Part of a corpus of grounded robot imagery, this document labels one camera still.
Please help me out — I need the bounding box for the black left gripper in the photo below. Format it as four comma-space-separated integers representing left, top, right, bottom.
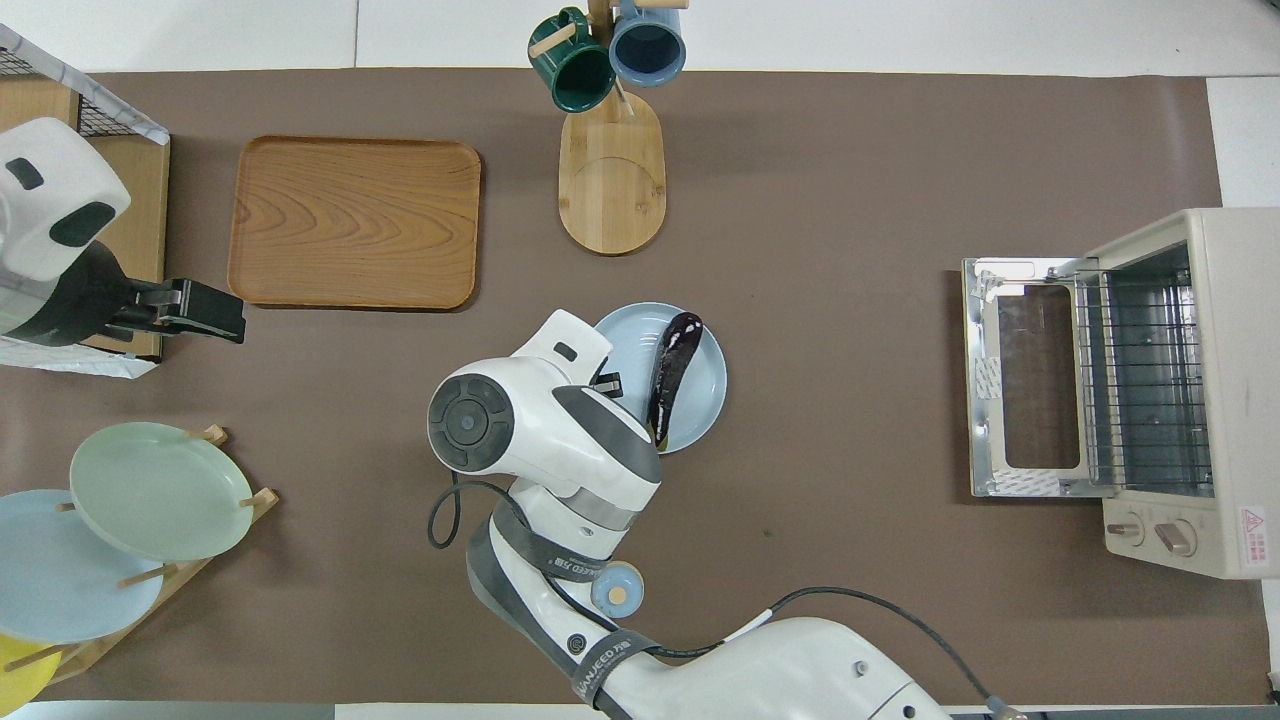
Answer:
34, 243, 247, 347

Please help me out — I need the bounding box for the dark purple eggplant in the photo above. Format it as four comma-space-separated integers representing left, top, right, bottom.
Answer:
646, 312, 704, 448

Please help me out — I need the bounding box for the cream toaster oven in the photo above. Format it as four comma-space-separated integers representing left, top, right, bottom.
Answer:
962, 207, 1280, 581

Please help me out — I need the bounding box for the wooden step shelf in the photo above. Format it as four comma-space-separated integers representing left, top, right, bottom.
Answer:
0, 78, 171, 361

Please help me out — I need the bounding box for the wooden serving tray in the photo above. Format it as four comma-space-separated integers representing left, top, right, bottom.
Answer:
227, 135, 482, 312

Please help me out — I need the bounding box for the pale green racked plate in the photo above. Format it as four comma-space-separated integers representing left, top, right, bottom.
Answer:
69, 421, 255, 563

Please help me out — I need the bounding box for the wooden mug tree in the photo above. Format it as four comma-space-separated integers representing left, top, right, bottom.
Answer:
528, 0, 691, 257

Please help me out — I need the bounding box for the wooden plate rack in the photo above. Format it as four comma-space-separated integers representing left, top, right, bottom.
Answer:
5, 425, 281, 686

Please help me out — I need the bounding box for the small blue bell wooden knob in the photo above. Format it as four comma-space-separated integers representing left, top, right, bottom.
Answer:
590, 560, 646, 619

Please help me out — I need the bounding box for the brown table mat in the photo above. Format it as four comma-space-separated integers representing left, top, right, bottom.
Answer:
0, 67, 1266, 706

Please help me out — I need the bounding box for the dark green mug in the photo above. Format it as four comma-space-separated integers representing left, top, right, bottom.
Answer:
528, 7, 617, 114

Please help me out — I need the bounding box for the light blue racked plate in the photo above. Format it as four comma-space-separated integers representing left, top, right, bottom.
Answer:
0, 488, 166, 645

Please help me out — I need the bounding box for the blue mug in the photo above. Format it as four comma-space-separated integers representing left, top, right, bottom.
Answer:
608, 0, 688, 88

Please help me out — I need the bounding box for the yellow racked plate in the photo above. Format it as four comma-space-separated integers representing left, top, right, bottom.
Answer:
0, 633, 63, 716

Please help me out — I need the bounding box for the black wire basket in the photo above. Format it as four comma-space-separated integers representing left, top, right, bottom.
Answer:
0, 45, 166, 379

